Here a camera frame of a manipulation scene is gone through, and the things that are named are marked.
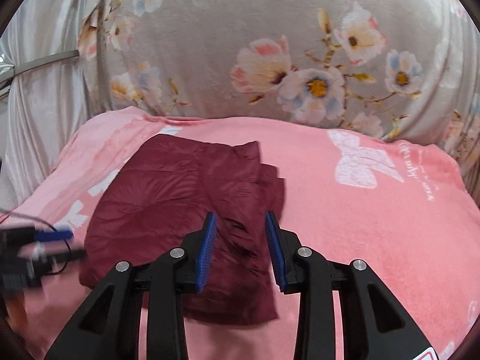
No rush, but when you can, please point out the grey floral bedsheet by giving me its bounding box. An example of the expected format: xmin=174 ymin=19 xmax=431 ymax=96
xmin=78 ymin=0 xmax=479 ymax=176

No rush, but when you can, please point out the silver grey curtain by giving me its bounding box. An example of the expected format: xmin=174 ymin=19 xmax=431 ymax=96
xmin=1 ymin=0 xmax=109 ymax=210

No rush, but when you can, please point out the person's left hand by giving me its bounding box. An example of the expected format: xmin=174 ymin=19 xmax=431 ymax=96
xmin=6 ymin=292 xmax=29 ymax=335

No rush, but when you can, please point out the pink fleece blanket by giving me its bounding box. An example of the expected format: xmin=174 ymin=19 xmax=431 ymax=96
xmin=16 ymin=106 xmax=479 ymax=359

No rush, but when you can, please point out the maroon puffer jacket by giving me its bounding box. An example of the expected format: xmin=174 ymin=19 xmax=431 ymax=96
xmin=79 ymin=135 xmax=285 ymax=326

